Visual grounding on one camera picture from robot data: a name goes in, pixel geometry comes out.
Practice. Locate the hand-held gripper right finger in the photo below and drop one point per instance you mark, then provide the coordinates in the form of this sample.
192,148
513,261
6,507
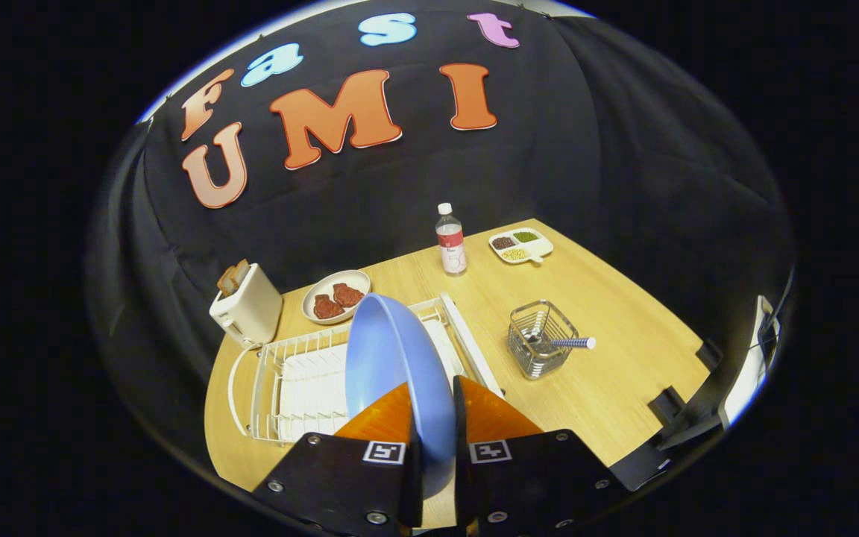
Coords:
519,485

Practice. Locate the white divided dish with beans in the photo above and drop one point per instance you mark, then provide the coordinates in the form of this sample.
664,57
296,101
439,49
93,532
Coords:
541,245

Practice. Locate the black backdrop cloth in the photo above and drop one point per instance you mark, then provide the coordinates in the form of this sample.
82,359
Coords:
370,209

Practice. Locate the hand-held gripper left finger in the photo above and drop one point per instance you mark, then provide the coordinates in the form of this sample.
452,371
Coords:
340,477

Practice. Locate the light blue plate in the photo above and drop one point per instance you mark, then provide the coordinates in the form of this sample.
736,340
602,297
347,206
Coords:
392,358

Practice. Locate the red-brown meat piece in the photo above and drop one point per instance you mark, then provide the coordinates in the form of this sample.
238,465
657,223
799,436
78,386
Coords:
327,306
347,294

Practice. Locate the brown toast slice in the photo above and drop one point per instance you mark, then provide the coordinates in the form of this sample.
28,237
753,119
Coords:
227,282
241,272

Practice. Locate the white toaster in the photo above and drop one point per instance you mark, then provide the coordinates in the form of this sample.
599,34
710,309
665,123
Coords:
254,309

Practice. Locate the clear plastic water bottle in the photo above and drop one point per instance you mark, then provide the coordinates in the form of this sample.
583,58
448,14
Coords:
452,246

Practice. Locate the black table clamp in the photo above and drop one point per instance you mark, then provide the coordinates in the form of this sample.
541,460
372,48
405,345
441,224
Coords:
710,353
666,406

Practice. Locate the beige plate with meat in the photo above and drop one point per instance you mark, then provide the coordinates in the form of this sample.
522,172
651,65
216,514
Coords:
321,287

